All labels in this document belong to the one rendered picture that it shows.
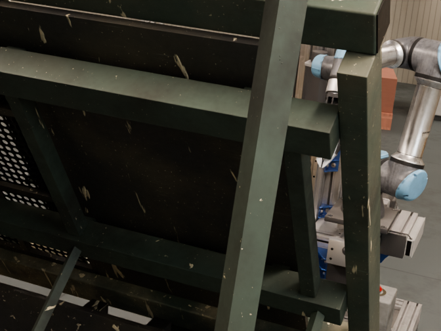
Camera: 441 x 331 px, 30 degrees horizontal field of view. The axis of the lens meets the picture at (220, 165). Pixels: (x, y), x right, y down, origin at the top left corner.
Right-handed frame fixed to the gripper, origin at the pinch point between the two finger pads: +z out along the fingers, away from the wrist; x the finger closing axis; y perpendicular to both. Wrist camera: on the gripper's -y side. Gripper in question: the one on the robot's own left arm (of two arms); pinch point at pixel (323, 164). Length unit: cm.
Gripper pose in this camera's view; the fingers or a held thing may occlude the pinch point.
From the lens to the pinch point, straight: 240.5
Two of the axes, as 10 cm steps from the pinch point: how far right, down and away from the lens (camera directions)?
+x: 9.2, 1.9, -3.5
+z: -2.5, 9.6, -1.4
